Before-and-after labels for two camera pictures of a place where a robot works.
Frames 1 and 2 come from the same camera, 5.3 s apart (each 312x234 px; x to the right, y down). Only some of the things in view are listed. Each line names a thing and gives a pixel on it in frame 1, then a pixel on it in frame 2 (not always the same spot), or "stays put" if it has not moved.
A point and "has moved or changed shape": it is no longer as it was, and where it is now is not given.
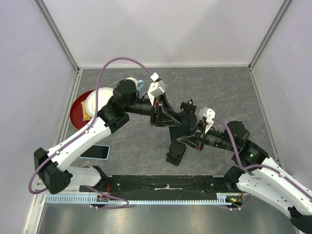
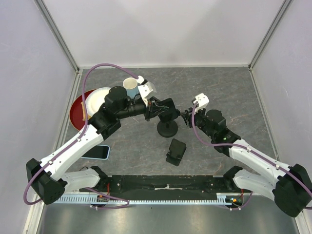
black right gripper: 191,140 -> 187,116
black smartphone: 175,132 has moved or changed shape
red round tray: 76,112 stays put
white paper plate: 104,94 stays put
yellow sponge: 86,116 stays put
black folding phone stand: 176,152 stays put
